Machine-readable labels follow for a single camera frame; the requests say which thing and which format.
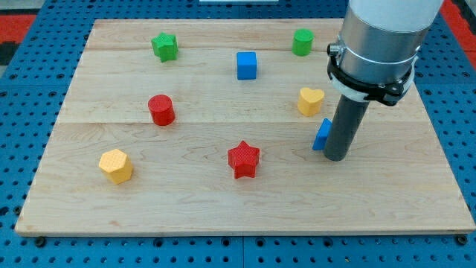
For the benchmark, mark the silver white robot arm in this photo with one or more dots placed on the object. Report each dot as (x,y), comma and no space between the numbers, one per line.
(376,49)

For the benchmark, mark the yellow heart block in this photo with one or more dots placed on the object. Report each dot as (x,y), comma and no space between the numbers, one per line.
(310,101)

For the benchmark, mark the red star block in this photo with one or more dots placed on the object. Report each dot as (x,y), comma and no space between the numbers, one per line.
(244,160)

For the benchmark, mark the light wooden board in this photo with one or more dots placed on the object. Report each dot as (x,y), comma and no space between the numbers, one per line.
(394,180)

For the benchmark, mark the blue cube block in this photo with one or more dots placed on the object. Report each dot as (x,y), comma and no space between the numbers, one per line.
(246,65)

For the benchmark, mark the red cylinder block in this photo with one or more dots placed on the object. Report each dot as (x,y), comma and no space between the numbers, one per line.
(161,110)

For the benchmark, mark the blue triangle block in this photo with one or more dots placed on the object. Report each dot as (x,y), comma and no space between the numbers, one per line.
(322,135)

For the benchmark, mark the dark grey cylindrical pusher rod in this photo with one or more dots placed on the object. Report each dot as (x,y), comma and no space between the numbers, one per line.
(346,121)

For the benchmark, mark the green star block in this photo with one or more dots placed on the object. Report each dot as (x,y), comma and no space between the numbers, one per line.
(165,47)

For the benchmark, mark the green cylinder block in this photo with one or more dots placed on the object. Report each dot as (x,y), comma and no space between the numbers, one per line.
(302,42)

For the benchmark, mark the yellow hexagon block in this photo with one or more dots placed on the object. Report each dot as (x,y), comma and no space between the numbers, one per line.
(116,166)

